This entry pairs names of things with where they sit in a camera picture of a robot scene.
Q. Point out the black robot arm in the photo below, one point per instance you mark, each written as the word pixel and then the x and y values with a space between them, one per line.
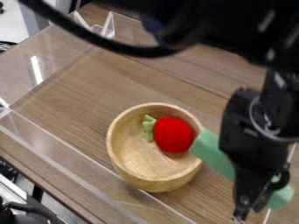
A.
pixel 258 30

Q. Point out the green rectangular block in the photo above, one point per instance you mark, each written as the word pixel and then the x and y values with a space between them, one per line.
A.
pixel 204 148

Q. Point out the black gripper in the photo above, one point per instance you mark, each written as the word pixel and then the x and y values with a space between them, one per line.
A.
pixel 257 159

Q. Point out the small light green stick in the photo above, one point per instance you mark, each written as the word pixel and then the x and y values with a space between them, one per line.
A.
pixel 148 126

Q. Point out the brown wooden bowl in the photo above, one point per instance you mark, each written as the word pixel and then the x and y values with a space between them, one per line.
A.
pixel 146 168

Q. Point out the grey table leg post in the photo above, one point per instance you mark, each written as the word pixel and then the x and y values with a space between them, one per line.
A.
pixel 33 21

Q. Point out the red plush ball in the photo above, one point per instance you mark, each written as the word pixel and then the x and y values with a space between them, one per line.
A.
pixel 172 134

